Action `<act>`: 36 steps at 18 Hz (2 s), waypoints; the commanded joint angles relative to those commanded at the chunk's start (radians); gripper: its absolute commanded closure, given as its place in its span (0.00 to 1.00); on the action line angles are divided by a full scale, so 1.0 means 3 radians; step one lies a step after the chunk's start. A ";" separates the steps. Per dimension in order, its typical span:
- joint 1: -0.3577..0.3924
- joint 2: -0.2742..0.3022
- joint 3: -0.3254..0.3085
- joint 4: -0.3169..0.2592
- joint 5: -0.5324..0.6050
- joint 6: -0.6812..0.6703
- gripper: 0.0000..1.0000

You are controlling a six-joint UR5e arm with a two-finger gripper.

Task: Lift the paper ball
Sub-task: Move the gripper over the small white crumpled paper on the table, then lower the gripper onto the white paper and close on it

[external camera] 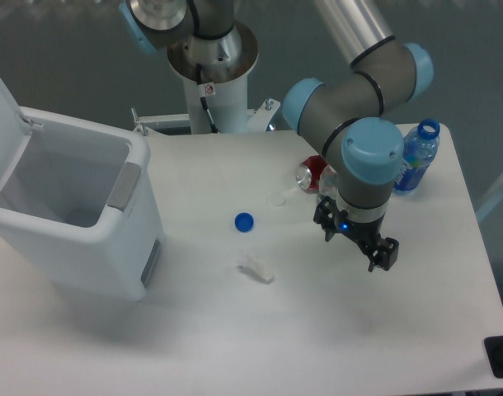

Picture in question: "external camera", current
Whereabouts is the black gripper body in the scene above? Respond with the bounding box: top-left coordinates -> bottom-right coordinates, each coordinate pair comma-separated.
333,204 -> 384,255

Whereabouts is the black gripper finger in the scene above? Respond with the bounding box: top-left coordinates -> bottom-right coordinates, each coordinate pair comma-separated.
313,196 -> 341,242
368,238 -> 399,271

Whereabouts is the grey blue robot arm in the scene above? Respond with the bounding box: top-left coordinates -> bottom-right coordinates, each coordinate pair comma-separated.
120,1 -> 434,270

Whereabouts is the white crumpled paper ball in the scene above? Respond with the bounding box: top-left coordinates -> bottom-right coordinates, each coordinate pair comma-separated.
236,254 -> 275,285

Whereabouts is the clear plastic bottle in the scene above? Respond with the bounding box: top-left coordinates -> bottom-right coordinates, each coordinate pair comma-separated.
318,165 -> 339,200

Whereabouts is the red soda can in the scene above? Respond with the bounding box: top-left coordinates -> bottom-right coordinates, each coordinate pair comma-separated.
295,155 -> 327,193

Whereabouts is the blue bottle cap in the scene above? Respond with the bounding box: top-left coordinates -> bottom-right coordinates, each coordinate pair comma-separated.
234,212 -> 255,233

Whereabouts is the blue plastic water bottle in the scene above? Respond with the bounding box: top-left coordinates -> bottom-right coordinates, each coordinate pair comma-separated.
393,118 -> 440,196

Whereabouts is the black device at corner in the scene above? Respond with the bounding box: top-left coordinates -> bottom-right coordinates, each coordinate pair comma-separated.
483,336 -> 503,379

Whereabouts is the white trash bin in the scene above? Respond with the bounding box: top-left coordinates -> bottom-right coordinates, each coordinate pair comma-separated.
0,108 -> 164,301

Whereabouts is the white bin lid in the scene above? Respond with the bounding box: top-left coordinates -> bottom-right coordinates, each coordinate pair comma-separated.
0,78 -> 43,194

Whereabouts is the white metal mounting frame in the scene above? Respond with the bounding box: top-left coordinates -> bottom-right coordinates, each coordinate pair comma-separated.
130,98 -> 281,136

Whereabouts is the black cable on pedestal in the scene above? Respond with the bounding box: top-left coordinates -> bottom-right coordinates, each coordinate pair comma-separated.
195,64 -> 219,134

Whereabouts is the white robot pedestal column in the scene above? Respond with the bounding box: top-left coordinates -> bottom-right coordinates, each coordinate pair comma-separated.
182,76 -> 248,134

